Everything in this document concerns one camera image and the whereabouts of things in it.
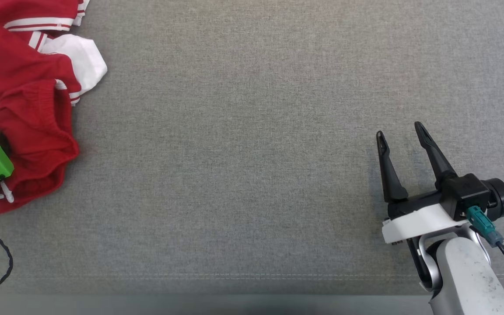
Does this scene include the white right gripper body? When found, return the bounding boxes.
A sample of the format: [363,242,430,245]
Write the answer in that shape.
[382,191,470,244]

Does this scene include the red shorts with white stripe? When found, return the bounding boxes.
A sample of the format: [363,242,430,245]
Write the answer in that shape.
[0,79,80,219]

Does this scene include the teal right cable connector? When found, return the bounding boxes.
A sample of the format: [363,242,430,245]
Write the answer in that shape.
[466,206,504,247]

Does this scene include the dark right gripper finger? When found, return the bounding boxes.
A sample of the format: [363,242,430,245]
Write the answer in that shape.
[414,122,458,189]
[377,130,409,203]

